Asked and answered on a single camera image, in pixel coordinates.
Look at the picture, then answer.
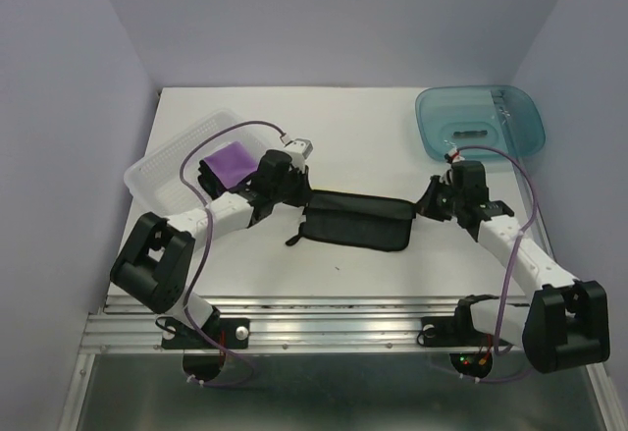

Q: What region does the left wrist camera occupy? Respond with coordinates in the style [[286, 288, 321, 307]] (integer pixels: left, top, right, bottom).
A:
[[283, 138, 313, 160]]

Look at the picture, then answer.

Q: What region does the purple microfiber towel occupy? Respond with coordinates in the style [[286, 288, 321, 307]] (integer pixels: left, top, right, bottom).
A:
[[197, 141, 258, 199]]

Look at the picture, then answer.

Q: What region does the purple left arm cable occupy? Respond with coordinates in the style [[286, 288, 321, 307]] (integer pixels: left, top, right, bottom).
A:
[[178, 121, 295, 388]]

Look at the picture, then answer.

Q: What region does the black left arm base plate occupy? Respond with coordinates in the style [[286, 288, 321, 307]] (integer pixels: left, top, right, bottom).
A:
[[155, 316, 250, 350]]

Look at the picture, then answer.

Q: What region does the aluminium mounting rail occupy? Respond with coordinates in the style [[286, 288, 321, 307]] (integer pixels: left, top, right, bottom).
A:
[[79, 296, 457, 355]]

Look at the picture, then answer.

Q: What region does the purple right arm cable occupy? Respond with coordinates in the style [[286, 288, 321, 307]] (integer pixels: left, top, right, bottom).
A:
[[444, 144, 541, 386]]

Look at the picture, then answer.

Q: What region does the white perforated plastic basket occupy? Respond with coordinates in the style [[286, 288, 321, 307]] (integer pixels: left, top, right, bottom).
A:
[[124, 110, 280, 216]]

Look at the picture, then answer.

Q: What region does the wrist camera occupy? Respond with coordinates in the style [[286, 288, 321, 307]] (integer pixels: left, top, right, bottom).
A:
[[283, 138, 313, 160], [444, 145, 464, 164]]

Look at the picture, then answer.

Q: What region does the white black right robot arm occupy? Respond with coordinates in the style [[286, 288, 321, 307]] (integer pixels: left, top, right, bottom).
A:
[[417, 155, 610, 373]]

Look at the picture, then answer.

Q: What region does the yellow and black towel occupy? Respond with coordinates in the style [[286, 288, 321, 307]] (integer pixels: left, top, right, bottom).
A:
[[286, 190, 416, 252]]

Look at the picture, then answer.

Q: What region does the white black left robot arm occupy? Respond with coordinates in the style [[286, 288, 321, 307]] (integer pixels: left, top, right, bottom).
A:
[[110, 139, 312, 347]]

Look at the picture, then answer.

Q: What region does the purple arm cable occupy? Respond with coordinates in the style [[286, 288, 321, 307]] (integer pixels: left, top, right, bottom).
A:
[[444, 144, 541, 386], [178, 121, 295, 388]]

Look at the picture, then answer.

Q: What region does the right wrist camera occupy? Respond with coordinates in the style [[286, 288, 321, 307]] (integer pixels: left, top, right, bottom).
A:
[[444, 145, 464, 164]]

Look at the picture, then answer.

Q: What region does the teal translucent plastic bin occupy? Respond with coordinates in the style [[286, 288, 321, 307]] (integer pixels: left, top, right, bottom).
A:
[[415, 85, 546, 161]]

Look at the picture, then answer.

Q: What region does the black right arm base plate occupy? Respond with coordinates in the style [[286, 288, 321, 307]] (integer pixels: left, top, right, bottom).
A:
[[417, 315, 496, 348]]

